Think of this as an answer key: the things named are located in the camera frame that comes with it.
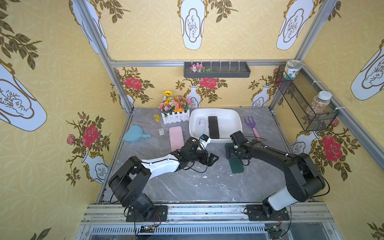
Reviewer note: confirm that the patterned tin jar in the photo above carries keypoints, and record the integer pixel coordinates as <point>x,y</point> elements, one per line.
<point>292,68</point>

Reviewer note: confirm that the small circuit board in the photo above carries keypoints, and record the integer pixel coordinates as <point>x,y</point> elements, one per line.
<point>147,229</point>

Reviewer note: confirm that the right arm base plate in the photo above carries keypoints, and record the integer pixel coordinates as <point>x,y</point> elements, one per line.
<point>255,213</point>

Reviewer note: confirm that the purple garden fork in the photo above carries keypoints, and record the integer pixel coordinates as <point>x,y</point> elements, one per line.
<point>250,121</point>

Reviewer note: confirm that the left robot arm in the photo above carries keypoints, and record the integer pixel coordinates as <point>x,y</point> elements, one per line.
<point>129,181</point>

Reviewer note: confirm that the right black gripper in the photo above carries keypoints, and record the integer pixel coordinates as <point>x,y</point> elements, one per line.
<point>237,151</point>

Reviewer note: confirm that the pink flowers in tray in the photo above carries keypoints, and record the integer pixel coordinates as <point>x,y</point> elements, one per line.
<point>199,68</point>

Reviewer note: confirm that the glass jar white lid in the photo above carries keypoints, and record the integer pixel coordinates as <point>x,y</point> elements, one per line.
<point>319,103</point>

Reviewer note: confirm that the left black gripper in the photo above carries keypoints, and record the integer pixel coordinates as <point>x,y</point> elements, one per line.
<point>202,154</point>

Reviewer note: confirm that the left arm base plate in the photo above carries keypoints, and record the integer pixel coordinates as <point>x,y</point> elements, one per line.
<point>156,213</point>

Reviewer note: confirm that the clear pencil case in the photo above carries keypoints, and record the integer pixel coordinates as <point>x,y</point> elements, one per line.
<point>202,126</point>
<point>163,140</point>

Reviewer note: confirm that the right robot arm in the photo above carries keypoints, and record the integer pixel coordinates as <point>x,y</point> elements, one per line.
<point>303,180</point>

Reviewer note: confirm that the flowers in white fence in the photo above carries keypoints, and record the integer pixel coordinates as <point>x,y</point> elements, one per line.
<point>173,109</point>

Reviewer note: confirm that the black pencil case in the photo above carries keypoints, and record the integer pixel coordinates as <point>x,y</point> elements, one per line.
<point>214,132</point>

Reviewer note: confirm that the black wire basket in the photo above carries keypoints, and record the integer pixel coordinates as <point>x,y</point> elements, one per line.
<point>299,93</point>

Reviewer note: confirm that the grey wall shelf tray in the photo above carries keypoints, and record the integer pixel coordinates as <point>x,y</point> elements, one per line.
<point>221,69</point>

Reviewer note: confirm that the green pencil case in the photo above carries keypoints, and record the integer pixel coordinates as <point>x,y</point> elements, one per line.
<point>235,164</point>

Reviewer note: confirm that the aluminium front rail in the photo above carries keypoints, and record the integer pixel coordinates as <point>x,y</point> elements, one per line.
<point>309,221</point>

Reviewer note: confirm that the pink pencil case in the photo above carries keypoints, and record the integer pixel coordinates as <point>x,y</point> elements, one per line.
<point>176,138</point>

